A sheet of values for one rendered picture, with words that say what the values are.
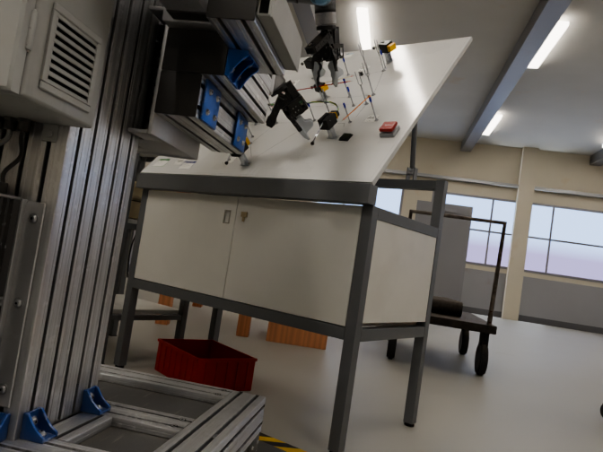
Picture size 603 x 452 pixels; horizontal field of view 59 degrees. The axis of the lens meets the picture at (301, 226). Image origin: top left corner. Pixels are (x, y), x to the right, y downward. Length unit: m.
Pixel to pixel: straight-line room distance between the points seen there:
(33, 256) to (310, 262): 1.05
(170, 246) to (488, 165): 10.05
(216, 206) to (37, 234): 1.23
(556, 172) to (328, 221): 10.52
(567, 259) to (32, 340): 11.43
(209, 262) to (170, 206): 0.35
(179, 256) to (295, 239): 0.59
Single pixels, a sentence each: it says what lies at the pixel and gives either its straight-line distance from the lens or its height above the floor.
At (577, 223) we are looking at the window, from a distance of 12.12.
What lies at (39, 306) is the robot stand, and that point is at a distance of 1.02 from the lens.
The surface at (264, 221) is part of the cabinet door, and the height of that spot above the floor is 0.71.
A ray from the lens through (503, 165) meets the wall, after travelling 11.95.
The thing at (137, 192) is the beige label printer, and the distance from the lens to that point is 2.66.
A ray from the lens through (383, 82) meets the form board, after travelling 2.34.
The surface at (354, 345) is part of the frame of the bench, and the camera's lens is 1.75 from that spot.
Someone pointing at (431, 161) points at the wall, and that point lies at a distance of 11.77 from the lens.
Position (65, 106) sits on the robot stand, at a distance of 0.93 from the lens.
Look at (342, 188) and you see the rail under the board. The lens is 1.76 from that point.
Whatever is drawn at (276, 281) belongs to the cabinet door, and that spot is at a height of 0.50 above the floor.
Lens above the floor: 0.60
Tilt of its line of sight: 3 degrees up
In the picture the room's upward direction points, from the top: 9 degrees clockwise
